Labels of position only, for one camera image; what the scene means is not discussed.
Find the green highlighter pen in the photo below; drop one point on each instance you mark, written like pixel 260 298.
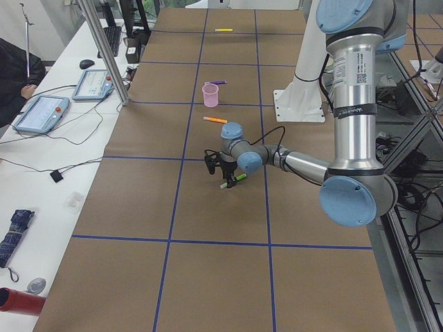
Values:
pixel 238 178

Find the red cylinder bottle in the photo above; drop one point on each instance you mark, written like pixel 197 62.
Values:
pixel 20 302

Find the black keyboard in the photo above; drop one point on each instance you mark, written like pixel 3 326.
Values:
pixel 113 35

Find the orange highlighter pen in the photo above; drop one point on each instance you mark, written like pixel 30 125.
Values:
pixel 215 120

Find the far blue teach pendant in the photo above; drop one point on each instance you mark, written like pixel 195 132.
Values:
pixel 93 86

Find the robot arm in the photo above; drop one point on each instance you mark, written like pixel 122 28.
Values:
pixel 354 188

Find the near blue teach pendant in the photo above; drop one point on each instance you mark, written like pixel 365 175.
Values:
pixel 42 114

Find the round silver tin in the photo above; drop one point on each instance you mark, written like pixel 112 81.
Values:
pixel 36 286

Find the small black usb device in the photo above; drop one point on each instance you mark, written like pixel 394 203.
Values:
pixel 56 175

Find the purple highlighter pen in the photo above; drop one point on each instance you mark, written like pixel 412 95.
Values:
pixel 217 82

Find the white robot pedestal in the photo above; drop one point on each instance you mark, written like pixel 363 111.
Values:
pixel 310 61

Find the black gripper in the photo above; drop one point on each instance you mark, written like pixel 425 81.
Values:
pixel 228 167

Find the black computer mouse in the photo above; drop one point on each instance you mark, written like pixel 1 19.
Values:
pixel 86 63

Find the blue folded umbrella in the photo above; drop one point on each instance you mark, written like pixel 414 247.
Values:
pixel 18 225

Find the blue teach pendant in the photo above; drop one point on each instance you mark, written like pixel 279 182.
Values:
pixel 93 86
pixel 42 114

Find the aluminium frame post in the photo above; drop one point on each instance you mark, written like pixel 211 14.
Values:
pixel 103 46

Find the person in black jacket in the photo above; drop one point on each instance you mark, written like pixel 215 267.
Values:
pixel 19 79

